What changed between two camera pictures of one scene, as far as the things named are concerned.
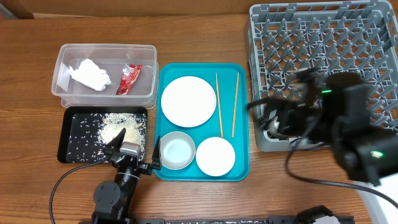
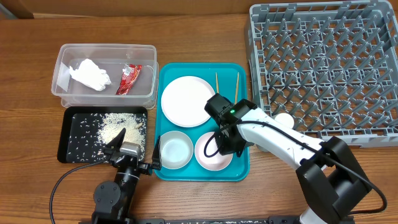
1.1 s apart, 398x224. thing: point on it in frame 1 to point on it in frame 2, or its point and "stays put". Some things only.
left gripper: (147, 168) stays put
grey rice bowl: (177, 150) stays put
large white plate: (188, 101) stays put
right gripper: (282, 109) to (224, 147)
